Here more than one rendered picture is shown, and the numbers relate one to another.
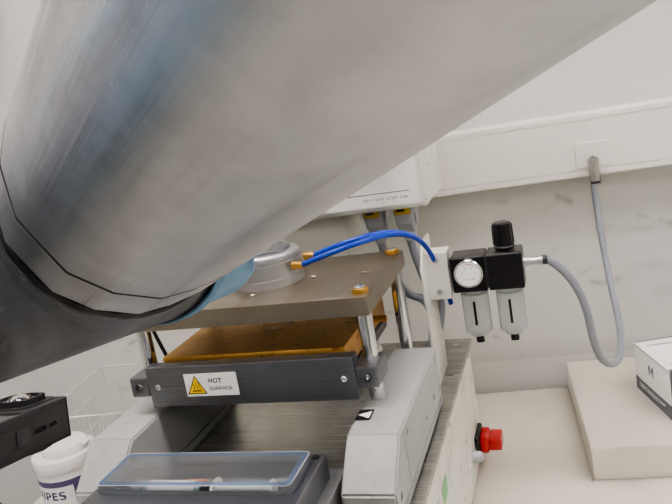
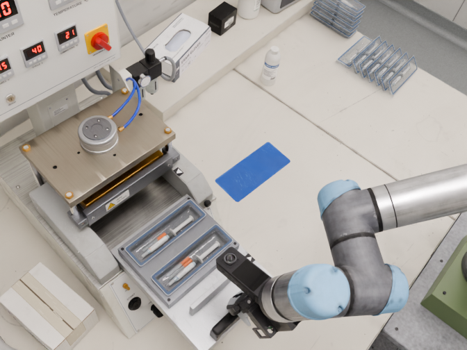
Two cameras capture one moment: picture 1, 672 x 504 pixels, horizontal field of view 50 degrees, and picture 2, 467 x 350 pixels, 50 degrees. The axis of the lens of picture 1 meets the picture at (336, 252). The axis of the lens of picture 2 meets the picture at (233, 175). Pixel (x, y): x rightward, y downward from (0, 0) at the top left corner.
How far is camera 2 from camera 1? 0.93 m
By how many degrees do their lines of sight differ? 70
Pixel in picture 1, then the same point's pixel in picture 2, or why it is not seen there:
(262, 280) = (113, 145)
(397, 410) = (185, 162)
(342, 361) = (169, 160)
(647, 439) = (175, 97)
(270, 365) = (142, 178)
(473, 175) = not seen: outside the picture
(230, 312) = (122, 169)
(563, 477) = not seen: hidden behind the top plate
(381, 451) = (200, 181)
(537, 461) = not seen: hidden behind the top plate
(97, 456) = (95, 260)
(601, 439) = (160, 105)
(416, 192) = (118, 54)
